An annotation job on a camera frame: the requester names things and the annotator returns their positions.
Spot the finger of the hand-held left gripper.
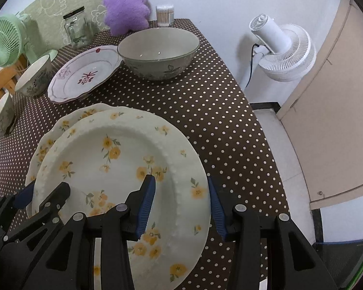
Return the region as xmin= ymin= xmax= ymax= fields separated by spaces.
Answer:
xmin=0 ymin=181 xmax=35 ymax=236
xmin=6 ymin=183 xmax=71 ymax=251

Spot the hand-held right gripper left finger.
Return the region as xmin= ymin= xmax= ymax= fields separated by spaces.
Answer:
xmin=21 ymin=175 xmax=156 ymax=290

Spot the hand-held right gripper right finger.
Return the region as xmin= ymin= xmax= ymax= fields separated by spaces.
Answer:
xmin=207 ymin=176 xmax=338 ymax=290

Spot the yellow floral plate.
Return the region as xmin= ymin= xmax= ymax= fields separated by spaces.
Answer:
xmin=32 ymin=106 xmax=212 ymax=290
xmin=25 ymin=103 xmax=115 ymax=218

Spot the grey glass plate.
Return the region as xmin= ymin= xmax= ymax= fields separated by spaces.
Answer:
xmin=15 ymin=55 xmax=53 ymax=97

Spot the red floral scalloped plate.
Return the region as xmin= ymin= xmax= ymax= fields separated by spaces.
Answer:
xmin=47 ymin=45 xmax=123 ymax=105

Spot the small floral ceramic bowl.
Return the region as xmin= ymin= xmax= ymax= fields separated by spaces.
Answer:
xmin=0 ymin=92 xmax=16 ymax=136

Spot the brown polka dot tablecloth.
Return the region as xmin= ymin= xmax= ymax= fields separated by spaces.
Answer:
xmin=0 ymin=18 xmax=291 ymax=290

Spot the wooden chair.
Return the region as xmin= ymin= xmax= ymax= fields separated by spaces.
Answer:
xmin=0 ymin=53 xmax=29 ymax=118

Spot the dark container with green rim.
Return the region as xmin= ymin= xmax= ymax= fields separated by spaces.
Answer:
xmin=313 ymin=236 xmax=363 ymax=290

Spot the large floral ceramic bowl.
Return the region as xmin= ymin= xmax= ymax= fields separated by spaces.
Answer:
xmin=117 ymin=27 xmax=200 ymax=81

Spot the green desk fan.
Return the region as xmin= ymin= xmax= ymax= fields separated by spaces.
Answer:
xmin=0 ymin=13 xmax=59 ymax=68

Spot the beige door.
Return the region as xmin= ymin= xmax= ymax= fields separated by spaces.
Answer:
xmin=275 ymin=0 xmax=363 ymax=210

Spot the glass jar with dark lid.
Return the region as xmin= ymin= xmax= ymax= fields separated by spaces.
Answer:
xmin=62 ymin=6 xmax=94 ymax=49

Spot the white standing fan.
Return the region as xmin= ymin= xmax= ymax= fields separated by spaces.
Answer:
xmin=240 ymin=14 xmax=317 ymax=93

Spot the cotton swab container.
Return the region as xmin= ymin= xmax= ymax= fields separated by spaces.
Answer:
xmin=156 ymin=4 xmax=175 ymax=27

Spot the purple plush toy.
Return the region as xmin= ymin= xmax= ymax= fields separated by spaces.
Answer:
xmin=103 ymin=0 xmax=150 ymax=36

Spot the black fan cable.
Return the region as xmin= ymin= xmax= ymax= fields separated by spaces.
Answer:
xmin=249 ymin=43 xmax=260 ymax=77

